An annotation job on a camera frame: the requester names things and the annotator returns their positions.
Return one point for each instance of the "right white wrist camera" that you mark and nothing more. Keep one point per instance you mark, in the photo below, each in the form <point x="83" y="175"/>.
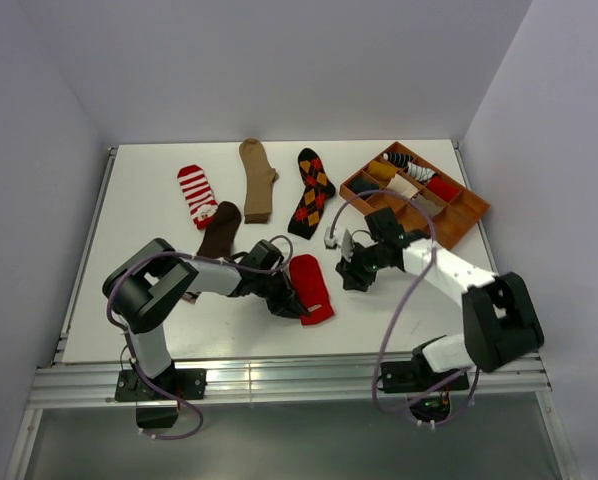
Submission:
<point x="335" y="240"/>

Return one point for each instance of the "navy blue sock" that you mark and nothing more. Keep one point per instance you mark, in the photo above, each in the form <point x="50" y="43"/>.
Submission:
<point x="360" y="185"/>

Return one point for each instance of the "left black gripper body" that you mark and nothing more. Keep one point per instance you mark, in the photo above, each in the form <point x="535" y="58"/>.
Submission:
<point x="276" y="292"/>

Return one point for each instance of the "orange compartment tray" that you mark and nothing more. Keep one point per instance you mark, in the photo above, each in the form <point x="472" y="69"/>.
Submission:
<point x="457" y="218"/>

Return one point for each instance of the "cream rolled sock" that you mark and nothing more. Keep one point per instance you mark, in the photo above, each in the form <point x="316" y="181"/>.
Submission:
<point x="403" y="187"/>

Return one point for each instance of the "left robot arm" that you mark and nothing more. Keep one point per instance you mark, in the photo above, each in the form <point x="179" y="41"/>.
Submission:
<point x="143" y="291"/>

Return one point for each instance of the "red rolled sock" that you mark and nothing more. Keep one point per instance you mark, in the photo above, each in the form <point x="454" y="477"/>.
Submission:
<point x="445" y="191"/>

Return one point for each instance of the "mustard rolled sock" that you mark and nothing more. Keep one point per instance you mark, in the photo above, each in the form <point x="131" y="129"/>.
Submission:
<point x="381" y="171"/>

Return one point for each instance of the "red white striped sock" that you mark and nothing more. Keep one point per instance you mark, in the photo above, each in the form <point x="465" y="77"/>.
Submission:
<point x="198" y="195"/>

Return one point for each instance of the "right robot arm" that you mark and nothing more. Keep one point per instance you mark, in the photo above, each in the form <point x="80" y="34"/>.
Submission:
<point x="499" y="320"/>

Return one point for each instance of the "black argyle sock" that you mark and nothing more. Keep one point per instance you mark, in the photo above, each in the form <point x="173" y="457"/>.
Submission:
<point x="318" y="189"/>

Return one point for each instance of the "tan sock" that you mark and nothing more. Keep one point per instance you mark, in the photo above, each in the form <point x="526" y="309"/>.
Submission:
<point x="260" y="179"/>

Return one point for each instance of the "brown striped-cuff sock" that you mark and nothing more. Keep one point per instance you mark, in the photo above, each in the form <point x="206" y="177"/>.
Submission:
<point x="219" y="232"/>

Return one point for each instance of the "black white striped rolled sock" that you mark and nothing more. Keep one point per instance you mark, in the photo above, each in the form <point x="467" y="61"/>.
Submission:
<point x="397" y="159"/>

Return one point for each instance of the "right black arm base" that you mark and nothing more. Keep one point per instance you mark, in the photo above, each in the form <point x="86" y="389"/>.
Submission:
<point x="415" y="376"/>

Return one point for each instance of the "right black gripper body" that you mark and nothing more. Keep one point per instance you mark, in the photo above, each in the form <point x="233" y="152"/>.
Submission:
<point x="365" y="263"/>

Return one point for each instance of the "white grey striped rolled sock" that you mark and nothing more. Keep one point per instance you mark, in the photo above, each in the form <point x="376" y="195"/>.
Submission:
<point x="420" y="173"/>

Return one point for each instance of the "red patterned sock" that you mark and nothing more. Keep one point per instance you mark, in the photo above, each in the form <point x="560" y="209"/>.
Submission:
<point x="307" y="280"/>

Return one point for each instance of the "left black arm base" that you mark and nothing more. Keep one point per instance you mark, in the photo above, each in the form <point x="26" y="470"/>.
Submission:
<point x="188" y="384"/>

